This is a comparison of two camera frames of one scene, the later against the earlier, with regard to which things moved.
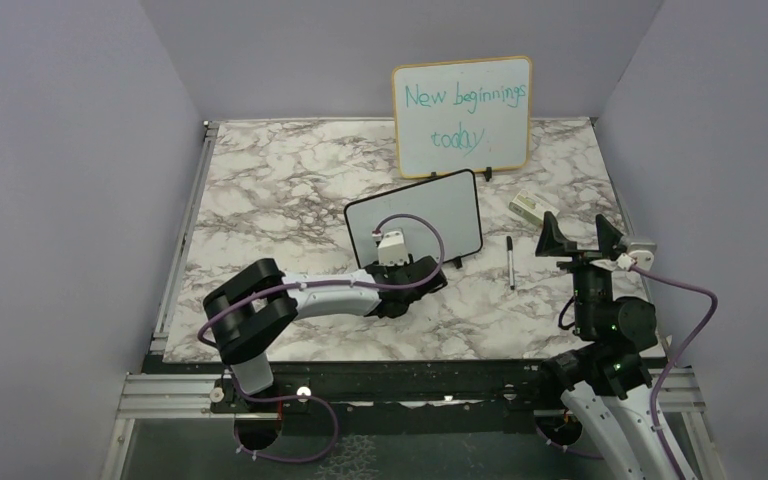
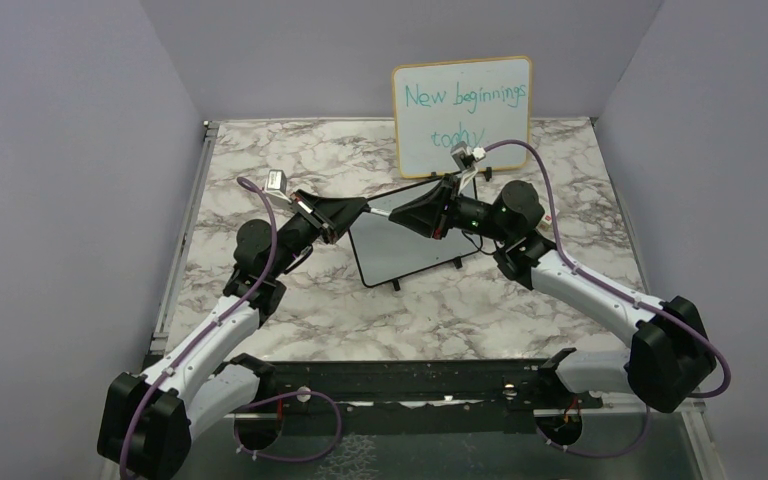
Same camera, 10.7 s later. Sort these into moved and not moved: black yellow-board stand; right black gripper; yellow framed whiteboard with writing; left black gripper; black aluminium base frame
Moved: right black gripper; left black gripper
Not moved: black yellow-board stand; yellow framed whiteboard with writing; black aluminium base frame
